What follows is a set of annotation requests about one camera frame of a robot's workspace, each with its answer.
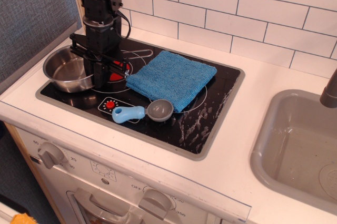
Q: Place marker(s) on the black toy stove top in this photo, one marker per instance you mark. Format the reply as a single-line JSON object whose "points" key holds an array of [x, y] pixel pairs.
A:
{"points": [[189, 133]]}

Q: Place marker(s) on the grey right oven knob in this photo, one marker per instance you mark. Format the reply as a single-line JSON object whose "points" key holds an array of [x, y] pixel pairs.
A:
{"points": [[155, 203]]}

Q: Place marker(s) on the grey oven door handle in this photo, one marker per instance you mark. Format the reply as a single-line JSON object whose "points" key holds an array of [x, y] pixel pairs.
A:
{"points": [[104, 208]]}

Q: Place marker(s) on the blue folded cloth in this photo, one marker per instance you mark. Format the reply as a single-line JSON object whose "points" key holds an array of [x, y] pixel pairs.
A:
{"points": [[172, 77]]}

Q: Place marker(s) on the yellow object bottom left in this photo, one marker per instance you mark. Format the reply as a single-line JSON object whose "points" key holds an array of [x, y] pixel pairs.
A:
{"points": [[22, 218]]}

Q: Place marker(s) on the grey plastic sink basin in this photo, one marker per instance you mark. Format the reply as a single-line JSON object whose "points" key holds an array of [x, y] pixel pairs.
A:
{"points": [[295, 151]]}

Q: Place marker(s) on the grey left timer knob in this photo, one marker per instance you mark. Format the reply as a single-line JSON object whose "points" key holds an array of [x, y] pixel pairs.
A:
{"points": [[50, 155]]}

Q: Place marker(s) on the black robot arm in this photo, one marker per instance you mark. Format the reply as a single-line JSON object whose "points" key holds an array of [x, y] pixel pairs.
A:
{"points": [[102, 11]]}

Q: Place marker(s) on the stainless steel pot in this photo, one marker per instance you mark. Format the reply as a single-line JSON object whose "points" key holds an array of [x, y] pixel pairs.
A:
{"points": [[66, 71]]}

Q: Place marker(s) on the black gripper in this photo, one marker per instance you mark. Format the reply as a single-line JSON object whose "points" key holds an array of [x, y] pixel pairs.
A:
{"points": [[99, 48]]}

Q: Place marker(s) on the grey faucet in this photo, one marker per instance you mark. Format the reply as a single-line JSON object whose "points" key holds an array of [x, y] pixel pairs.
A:
{"points": [[328, 97]]}

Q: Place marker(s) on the blue grey toy scoop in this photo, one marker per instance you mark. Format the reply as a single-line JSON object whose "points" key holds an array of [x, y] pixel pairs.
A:
{"points": [[159, 111]]}

